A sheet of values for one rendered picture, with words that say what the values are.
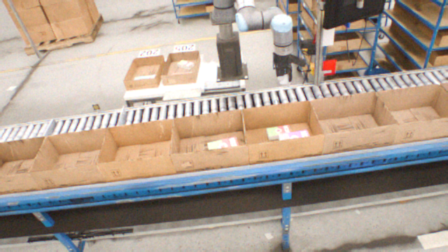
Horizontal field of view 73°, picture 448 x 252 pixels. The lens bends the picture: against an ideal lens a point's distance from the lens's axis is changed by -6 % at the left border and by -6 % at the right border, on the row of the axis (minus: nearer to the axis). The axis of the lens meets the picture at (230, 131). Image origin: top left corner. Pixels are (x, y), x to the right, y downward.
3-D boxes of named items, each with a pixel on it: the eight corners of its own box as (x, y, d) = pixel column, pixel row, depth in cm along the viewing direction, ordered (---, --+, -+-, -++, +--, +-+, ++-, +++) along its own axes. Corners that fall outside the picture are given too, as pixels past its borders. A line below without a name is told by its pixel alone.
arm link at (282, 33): (288, 11, 144) (295, 20, 136) (289, 36, 152) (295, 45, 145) (268, 15, 144) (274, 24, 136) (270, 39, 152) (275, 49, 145)
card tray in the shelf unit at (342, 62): (313, 51, 319) (314, 42, 312) (343, 47, 317) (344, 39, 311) (324, 72, 289) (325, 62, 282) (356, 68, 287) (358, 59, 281)
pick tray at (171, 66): (201, 59, 289) (199, 50, 282) (196, 83, 260) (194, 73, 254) (171, 62, 291) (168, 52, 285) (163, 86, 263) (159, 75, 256)
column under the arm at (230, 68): (217, 66, 277) (211, 31, 255) (246, 63, 275) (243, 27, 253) (216, 82, 258) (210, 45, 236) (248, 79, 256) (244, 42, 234)
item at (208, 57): (242, 52, 296) (242, 49, 294) (245, 87, 253) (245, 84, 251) (138, 64, 303) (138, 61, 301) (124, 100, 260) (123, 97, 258)
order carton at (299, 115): (309, 122, 191) (309, 99, 179) (322, 157, 169) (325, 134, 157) (243, 131, 192) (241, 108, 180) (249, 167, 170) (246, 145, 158)
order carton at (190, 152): (244, 130, 192) (241, 108, 180) (250, 167, 170) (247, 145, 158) (179, 139, 193) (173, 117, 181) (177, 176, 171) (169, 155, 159)
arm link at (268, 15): (260, 6, 153) (264, 17, 144) (282, 4, 153) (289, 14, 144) (260, 24, 159) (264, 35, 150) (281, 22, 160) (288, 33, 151)
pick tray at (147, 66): (166, 64, 290) (163, 54, 284) (158, 87, 262) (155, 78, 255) (136, 67, 293) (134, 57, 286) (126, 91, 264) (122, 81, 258)
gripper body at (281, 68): (273, 70, 163) (271, 49, 154) (289, 66, 163) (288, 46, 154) (276, 78, 157) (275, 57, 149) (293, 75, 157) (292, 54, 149)
